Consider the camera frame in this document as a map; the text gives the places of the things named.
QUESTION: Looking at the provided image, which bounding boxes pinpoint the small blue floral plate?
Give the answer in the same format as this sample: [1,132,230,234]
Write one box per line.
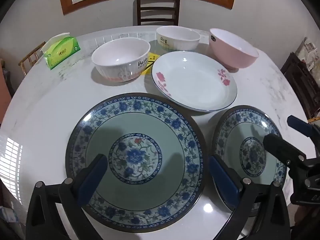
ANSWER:
[212,105,287,187]

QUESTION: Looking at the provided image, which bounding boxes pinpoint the pink bowl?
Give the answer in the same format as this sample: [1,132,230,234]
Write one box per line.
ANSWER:
[209,28,259,72]

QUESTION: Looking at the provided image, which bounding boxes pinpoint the white plate pink flowers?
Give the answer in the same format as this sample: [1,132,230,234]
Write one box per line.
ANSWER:
[151,51,238,113]

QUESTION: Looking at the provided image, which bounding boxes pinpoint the white Rabbit bowl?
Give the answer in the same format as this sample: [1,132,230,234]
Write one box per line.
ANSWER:
[91,37,151,82]

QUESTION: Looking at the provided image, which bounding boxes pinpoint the white Dog bowl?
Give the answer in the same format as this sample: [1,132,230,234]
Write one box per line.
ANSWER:
[156,25,201,51]

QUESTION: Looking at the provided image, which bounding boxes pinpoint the dark wooden shelf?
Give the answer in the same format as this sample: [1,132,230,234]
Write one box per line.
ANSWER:
[281,52,319,119]

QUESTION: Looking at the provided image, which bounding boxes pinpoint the bags of food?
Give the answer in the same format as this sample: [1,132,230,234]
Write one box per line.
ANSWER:
[295,37,319,71]

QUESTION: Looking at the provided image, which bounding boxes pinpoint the large blue floral plate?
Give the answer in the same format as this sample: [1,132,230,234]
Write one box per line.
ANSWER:
[65,93,207,233]

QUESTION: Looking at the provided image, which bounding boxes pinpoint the green tissue box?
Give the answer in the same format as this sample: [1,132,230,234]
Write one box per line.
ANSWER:
[40,33,81,70]

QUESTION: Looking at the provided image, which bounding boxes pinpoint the yellow warning sticker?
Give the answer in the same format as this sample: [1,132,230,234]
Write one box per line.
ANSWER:
[141,53,160,75]

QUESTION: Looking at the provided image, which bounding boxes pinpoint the dark wooden chair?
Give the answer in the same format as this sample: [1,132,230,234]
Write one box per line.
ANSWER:
[136,0,181,26]

